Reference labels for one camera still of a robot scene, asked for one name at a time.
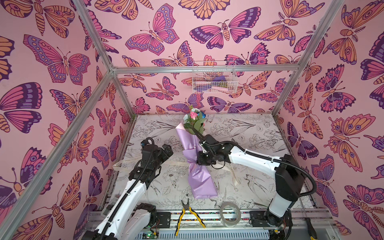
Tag cream ribbon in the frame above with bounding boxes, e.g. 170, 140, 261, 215
113, 157, 240, 186

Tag yellow handled pliers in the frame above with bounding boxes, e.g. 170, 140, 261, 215
174, 197, 207, 237

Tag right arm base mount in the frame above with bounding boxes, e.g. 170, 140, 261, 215
249, 210, 293, 229

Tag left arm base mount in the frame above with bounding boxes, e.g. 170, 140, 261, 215
147, 212, 171, 229

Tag white fake rose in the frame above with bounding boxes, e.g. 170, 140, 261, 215
183, 112, 196, 129

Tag purple pink wrapping paper sheet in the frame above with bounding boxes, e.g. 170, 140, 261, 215
176, 123, 218, 199

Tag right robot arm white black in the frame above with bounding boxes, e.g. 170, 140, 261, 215
193, 129, 317, 228

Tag clear tape roll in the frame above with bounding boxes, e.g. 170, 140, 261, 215
219, 202, 242, 228

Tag small pink fake rose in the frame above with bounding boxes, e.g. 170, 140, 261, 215
190, 108, 206, 134

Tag black yellow screwdriver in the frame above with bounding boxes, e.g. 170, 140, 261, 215
299, 197, 318, 240

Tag aluminium front rail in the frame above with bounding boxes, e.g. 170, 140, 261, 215
79, 209, 343, 240

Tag white wire basket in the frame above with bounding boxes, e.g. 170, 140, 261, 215
191, 64, 239, 95

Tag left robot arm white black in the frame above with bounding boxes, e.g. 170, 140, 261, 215
82, 137, 174, 240

